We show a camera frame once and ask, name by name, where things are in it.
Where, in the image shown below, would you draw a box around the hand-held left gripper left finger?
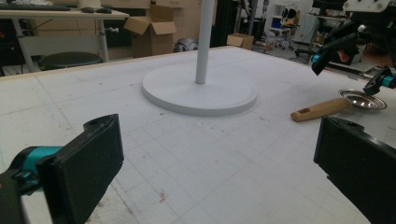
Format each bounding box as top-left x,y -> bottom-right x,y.
10,113 -> 125,224

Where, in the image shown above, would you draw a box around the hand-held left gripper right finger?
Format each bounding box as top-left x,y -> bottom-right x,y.
313,116 -> 396,224

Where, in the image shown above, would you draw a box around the metal ladle with wooden handle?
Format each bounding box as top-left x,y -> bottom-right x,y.
290,89 -> 389,123

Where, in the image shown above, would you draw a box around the office chair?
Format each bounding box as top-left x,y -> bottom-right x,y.
274,7 -> 301,51

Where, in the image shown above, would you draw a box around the small cardboard box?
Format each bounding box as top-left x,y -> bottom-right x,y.
226,32 -> 255,50

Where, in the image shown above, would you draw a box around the black round stool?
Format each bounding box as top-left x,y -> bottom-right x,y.
37,50 -> 105,72

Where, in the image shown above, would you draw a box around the white gridded mat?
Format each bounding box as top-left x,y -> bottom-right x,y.
0,46 -> 396,224

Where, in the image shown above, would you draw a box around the white hook stand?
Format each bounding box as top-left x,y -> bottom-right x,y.
141,0 -> 259,118

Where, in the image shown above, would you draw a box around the open cardboard box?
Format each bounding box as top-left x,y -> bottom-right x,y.
123,15 -> 178,59

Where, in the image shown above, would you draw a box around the grey rounded device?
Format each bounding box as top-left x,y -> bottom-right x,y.
173,37 -> 199,53

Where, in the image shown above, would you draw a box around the white-legged desk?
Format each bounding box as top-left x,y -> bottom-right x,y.
0,8 -> 131,74

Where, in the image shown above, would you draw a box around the stacked cardboard boxes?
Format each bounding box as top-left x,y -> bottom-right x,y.
148,0 -> 204,45

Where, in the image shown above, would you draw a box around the black keyboard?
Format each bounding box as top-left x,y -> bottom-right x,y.
0,2 -> 72,12

